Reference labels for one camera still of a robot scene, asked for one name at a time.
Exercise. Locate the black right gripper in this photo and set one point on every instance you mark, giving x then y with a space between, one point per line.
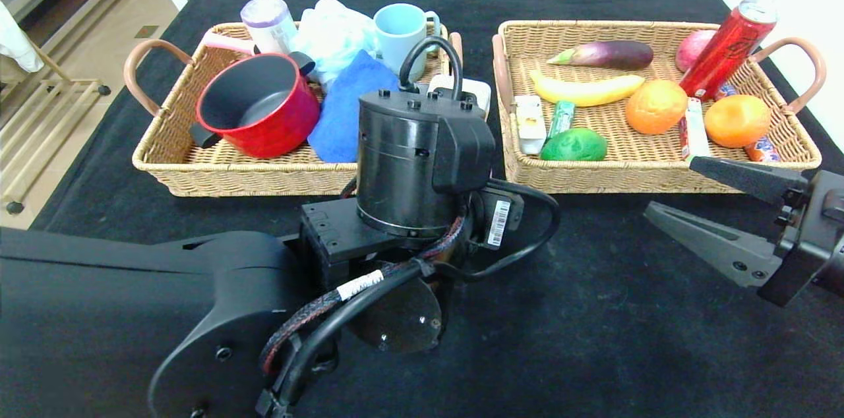
796 233

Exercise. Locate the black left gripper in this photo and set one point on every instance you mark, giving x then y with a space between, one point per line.
499 223

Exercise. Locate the green gum box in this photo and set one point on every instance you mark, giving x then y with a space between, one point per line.
562 118

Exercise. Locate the textured orange fruit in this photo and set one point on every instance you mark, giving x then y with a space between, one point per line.
656 108

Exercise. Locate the yellow banana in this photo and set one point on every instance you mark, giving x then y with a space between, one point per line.
587 91

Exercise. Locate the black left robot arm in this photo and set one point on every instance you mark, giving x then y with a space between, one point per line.
132 312

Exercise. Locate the small orange blue can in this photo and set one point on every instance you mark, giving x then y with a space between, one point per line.
761 151

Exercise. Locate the smooth orange fruit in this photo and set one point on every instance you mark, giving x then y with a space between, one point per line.
736 122

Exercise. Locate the green red candy box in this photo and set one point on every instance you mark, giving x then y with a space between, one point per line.
693 131

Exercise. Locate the white yellow snack box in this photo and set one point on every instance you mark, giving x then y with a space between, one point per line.
529 128

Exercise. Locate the green avocado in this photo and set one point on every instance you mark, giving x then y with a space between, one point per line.
573 146

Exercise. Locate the small blue red packet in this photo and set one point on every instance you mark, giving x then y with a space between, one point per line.
724 91

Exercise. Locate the black tablecloth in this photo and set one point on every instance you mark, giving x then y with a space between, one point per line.
593 352

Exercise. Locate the red soda can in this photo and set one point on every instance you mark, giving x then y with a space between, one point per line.
725 52

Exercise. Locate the pink red apple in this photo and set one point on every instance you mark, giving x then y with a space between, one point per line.
691 49

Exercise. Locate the blue towel cloth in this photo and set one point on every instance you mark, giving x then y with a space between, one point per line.
339 121

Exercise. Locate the purple eggplant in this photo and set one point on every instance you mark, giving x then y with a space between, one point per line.
613 55

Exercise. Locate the teal ceramic mug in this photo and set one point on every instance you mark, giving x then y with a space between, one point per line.
399 32

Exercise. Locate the light blue bath pouf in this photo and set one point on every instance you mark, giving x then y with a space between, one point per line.
333 35

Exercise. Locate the wooden rolling rack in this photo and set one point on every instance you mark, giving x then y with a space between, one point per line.
39 134

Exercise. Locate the white hanging cloth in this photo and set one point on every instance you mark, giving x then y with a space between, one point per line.
16 42

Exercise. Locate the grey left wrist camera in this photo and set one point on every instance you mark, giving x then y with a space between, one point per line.
475 91

